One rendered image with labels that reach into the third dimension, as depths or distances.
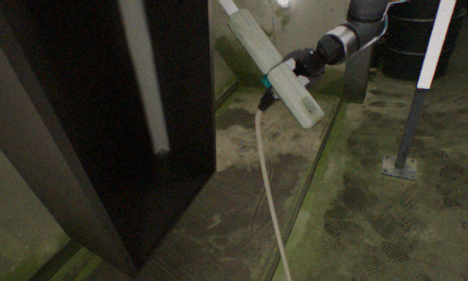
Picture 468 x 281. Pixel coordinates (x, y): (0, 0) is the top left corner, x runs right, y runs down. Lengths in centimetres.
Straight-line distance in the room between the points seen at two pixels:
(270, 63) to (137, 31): 70
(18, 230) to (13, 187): 23
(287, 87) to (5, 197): 161
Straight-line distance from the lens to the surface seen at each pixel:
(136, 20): 117
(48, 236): 186
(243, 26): 64
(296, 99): 59
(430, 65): 166
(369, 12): 77
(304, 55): 69
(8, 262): 185
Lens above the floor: 136
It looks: 36 degrees down
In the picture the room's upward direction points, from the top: 12 degrees counter-clockwise
